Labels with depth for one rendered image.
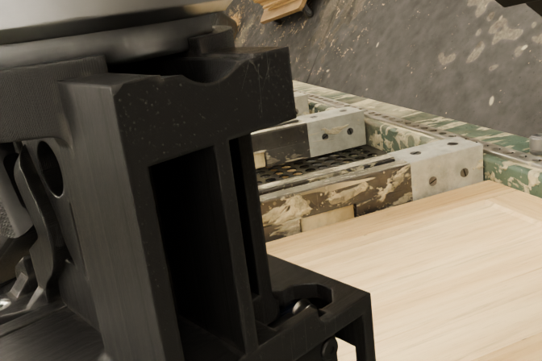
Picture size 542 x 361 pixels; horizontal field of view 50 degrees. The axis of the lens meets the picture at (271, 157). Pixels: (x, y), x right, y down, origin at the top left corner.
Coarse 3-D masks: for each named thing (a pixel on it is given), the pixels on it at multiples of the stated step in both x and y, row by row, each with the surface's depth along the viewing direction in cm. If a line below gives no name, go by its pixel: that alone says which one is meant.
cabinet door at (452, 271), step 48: (480, 192) 81; (288, 240) 74; (336, 240) 72; (384, 240) 71; (432, 240) 70; (480, 240) 68; (528, 240) 67; (384, 288) 60; (432, 288) 59; (480, 288) 58; (528, 288) 57; (384, 336) 52; (432, 336) 52; (480, 336) 51; (528, 336) 50
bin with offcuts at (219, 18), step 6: (222, 12) 511; (216, 18) 500; (222, 18) 504; (228, 18) 511; (216, 24) 499; (222, 24) 502; (228, 24) 506; (234, 24) 511; (234, 30) 509; (234, 36) 509
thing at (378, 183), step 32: (384, 160) 84; (416, 160) 81; (448, 160) 83; (480, 160) 85; (288, 192) 75; (320, 192) 76; (352, 192) 78; (384, 192) 80; (416, 192) 82; (288, 224) 76
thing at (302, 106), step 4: (296, 92) 142; (296, 96) 137; (300, 96) 138; (304, 96) 138; (296, 100) 137; (300, 100) 138; (304, 100) 138; (296, 104) 138; (300, 104) 138; (304, 104) 138; (296, 108) 138; (300, 108) 138; (304, 108) 139; (308, 108) 139; (296, 112) 138; (300, 112) 138; (304, 112) 139; (308, 112) 139
